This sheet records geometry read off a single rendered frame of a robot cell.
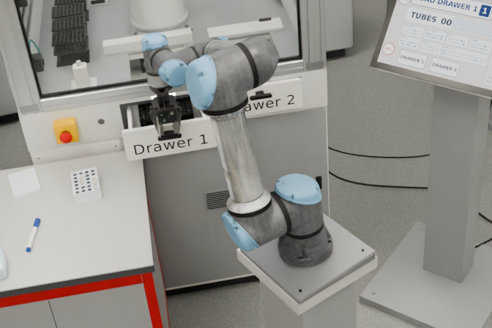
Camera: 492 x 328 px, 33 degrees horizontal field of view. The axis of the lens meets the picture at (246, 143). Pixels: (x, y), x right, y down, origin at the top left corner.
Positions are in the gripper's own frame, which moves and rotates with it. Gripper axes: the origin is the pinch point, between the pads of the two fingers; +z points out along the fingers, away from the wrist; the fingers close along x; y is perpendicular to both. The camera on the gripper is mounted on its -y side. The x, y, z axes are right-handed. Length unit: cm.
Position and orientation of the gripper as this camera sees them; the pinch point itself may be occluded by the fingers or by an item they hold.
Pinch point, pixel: (169, 134)
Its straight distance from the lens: 257.0
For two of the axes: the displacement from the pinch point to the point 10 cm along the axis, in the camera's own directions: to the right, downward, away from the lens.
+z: 0.8, 8.1, 5.8
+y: 1.6, 5.6, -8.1
